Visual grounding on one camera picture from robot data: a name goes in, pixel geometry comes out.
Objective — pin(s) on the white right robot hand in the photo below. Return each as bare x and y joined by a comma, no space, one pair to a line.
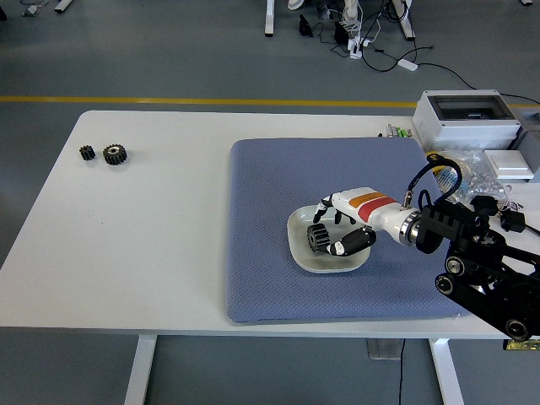
363,204

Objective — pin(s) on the large black gear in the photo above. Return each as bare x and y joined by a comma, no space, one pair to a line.
114,157
316,238

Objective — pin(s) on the grey metal box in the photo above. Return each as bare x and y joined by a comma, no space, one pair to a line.
531,143

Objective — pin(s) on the white square dish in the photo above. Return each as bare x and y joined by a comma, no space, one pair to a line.
320,263

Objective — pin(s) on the grey terminal block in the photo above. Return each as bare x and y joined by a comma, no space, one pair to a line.
392,131

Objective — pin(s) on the green terminal block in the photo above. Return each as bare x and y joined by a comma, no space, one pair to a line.
406,133

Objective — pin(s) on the yellow black tape measure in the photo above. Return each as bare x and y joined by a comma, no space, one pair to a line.
434,157

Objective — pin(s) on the blue-grey quilted mat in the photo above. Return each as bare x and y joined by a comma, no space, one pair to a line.
274,190

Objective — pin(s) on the clear bag of parts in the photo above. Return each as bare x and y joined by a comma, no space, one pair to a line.
476,173

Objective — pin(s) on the black power adapter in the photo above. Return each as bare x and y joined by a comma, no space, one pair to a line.
485,202

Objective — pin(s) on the white floor adapter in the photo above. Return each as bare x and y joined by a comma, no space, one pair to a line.
407,64

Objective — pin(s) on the black plug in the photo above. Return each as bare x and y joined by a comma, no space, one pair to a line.
514,221

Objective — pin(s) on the white power strip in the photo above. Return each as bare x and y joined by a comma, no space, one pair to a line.
358,47

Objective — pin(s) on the black floor stand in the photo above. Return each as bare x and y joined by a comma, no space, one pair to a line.
304,26
340,33

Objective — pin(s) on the white table leg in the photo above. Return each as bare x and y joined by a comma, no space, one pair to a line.
141,371
447,371

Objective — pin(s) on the white background desk leg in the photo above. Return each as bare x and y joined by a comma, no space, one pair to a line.
270,17
406,21

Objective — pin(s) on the white floor fan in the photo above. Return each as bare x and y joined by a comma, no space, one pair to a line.
350,10

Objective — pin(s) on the white shoe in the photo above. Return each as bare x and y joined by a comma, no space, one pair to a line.
296,3

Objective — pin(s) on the black yellow control panel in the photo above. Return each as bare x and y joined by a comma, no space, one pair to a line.
523,346

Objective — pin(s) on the small black gear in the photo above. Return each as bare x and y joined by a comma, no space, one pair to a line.
87,154

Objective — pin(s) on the white desk foot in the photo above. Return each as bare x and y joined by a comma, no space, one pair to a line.
63,5

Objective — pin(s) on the grey electrical enclosure box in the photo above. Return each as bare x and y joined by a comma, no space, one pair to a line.
464,131

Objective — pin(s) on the white flat switch box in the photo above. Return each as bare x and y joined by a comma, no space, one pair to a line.
506,162

